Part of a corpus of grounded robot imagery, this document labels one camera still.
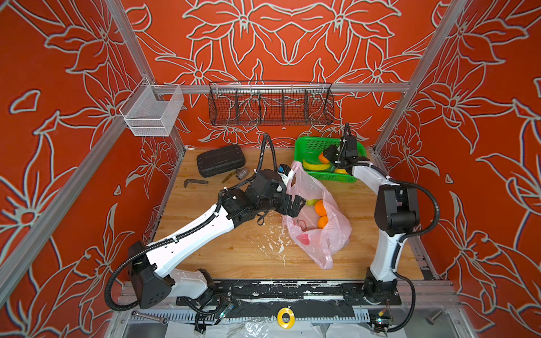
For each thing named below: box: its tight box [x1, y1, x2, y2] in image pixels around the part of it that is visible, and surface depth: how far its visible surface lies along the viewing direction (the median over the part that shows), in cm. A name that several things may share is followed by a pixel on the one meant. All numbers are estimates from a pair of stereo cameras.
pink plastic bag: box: [281, 160, 352, 270], surface depth 79 cm
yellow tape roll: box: [276, 307, 296, 329], surface depth 69 cm
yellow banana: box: [302, 159, 332, 172], surface depth 109 cm
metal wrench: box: [131, 309, 170, 326], surface depth 71 cm
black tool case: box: [197, 145, 246, 178], surface depth 108 cm
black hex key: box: [183, 178, 209, 189], surface depth 107 cm
